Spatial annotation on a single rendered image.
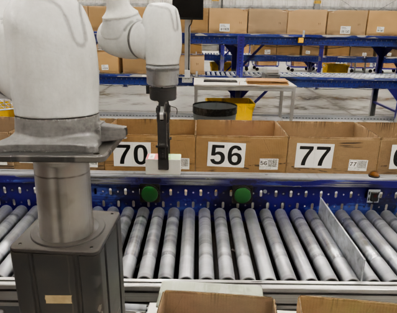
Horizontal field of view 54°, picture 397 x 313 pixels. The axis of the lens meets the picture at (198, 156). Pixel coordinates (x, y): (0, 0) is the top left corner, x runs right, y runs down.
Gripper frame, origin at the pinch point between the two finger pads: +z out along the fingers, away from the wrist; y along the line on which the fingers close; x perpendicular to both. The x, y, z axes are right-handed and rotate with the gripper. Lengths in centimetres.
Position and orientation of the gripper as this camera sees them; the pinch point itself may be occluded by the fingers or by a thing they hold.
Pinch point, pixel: (164, 155)
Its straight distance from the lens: 115.1
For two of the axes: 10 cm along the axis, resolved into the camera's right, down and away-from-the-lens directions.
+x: -10.0, -0.1, -0.1
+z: -0.1, 9.5, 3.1
